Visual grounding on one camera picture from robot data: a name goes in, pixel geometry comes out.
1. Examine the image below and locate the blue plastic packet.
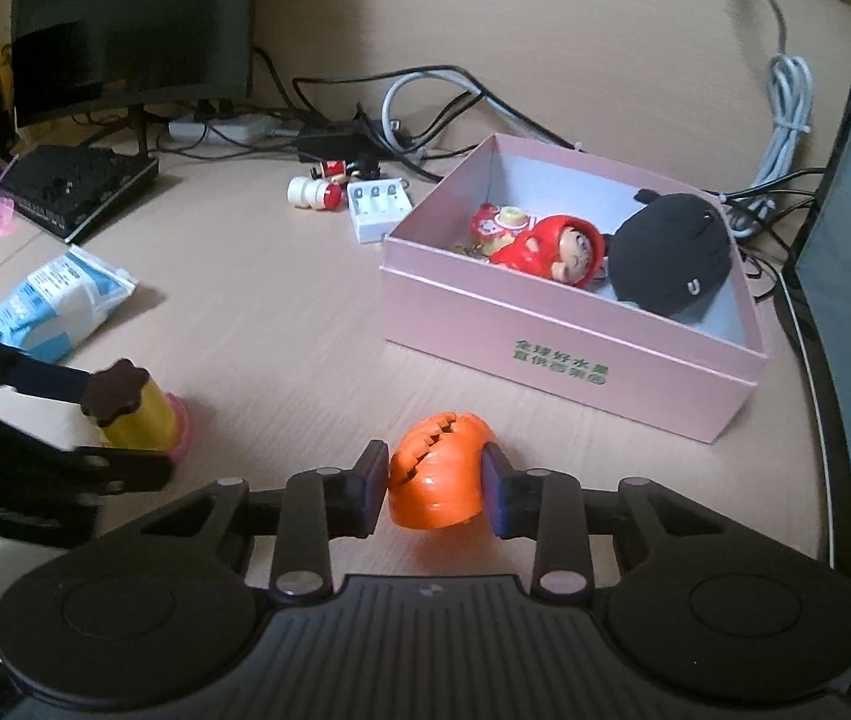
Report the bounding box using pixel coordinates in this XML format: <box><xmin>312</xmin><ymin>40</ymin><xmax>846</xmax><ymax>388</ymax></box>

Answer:
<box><xmin>0</xmin><ymin>245</ymin><xmax>140</xmax><ymax>363</ymax></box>

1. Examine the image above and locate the red white wooden doll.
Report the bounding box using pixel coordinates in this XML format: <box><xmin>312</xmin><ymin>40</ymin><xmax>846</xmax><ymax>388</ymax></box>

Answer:
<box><xmin>286</xmin><ymin>156</ymin><xmax>383</xmax><ymax>212</ymax></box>

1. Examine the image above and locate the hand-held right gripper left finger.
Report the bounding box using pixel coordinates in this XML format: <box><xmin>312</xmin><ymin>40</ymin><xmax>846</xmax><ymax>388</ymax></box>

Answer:
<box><xmin>142</xmin><ymin>440</ymin><xmax>391</xmax><ymax>599</ymax></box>

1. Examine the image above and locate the black cable tangle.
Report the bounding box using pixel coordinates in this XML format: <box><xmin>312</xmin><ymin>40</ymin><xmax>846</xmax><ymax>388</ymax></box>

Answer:
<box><xmin>251</xmin><ymin>45</ymin><xmax>586</xmax><ymax>182</ymax></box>

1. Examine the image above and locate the wooden desktop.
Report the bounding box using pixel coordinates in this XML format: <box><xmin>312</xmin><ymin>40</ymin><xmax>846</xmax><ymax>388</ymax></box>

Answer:
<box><xmin>0</xmin><ymin>120</ymin><xmax>851</xmax><ymax>720</ymax></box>

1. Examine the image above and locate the yellow pink keychain toy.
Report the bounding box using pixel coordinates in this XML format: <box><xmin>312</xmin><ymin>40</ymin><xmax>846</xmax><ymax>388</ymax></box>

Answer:
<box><xmin>459</xmin><ymin>202</ymin><xmax>532</xmax><ymax>258</ymax></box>

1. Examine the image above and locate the grey looped cable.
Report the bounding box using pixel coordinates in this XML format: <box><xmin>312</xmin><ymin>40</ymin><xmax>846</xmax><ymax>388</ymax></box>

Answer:
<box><xmin>380</xmin><ymin>67</ymin><xmax>488</xmax><ymax>160</ymax></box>

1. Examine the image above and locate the black plush toy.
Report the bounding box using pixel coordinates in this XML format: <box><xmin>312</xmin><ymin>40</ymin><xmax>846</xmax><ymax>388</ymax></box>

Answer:
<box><xmin>609</xmin><ymin>189</ymin><xmax>733</xmax><ymax>326</ymax></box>

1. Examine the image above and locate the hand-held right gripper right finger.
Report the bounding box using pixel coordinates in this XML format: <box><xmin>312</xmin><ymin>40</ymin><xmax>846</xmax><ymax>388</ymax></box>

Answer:
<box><xmin>480</xmin><ymin>441</ymin><xmax>727</xmax><ymax>597</ymax></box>

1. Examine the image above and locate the black computer monitor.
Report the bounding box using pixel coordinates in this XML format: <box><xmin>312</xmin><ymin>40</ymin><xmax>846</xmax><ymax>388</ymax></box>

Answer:
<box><xmin>9</xmin><ymin>0</ymin><xmax>259</xmax><ymax>160</ymax></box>

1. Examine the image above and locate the red hooded doll toy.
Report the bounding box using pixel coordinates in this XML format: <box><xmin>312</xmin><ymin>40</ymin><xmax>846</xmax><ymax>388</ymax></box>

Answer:
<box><xmin>489</xmin><ymin>214</ymin><xmax>607</xmax><ymax>293</ymax></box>

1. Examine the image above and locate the yellow brown pudding toy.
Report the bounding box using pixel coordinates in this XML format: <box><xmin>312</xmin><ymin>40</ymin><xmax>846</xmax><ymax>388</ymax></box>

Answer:
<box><xmin>80</xmin><ymin>359</ymin><xmax>193</xmax><ymax>464</ymax></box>

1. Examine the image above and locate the bundled white cable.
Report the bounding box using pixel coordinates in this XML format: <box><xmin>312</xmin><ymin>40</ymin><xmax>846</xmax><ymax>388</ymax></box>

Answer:
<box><xmin>726</xmin><ymin>0</ymin><xmax>817</xmax><ymax>242</ymax></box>

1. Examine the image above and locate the black power adapter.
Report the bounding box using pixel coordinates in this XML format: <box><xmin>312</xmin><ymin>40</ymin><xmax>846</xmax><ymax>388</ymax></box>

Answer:
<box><xmin>297</xmin><ymin>124</ymin><xmax>374</xmax><ymax>164</ymax></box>

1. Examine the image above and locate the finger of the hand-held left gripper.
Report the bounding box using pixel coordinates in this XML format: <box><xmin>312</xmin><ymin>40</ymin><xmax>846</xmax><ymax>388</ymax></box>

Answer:
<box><xmin>0</xmin><ymin>397</ymin><xmax>176</xmax><ymax>496</ymax></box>
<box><xmin>0</xmin><ymin>321</ymin><xmax>97</xmax><ymax>406</ymax></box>

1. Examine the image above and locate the pink cardboard box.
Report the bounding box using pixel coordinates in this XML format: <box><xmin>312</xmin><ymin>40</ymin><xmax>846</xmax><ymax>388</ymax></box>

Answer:
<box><xmin>380</xmin><ymin>133</ymin><xmax>769</xmax><ymax>445</ymax></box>

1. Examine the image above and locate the orange pumpkin toy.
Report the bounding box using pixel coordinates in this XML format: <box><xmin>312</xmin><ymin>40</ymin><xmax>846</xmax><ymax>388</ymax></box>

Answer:
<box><xmin>388</xmin><ymin>411</ymin><xmax>501</xmax><ymax>530</ymax></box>

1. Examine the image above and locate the black keyboard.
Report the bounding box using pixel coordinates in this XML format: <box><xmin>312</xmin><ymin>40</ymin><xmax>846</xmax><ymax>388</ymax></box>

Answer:
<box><xmin>0</xmin><ymin>144</ymin><xmax>161</xmax><ymax>245</ymax></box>

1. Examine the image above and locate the white battery charger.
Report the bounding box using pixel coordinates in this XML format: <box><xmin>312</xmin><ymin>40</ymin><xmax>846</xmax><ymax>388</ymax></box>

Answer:
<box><xmin>346</xmin><ymin>180</ymin><xmax>418</xmax><ymax>244</ymax></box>

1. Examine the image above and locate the white power strip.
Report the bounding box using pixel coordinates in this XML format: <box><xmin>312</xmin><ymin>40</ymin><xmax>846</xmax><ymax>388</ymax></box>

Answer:
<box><xmin>167</xmin><ymin>111</ymin><xmax>277</xmax><ymax>143</ymax></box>

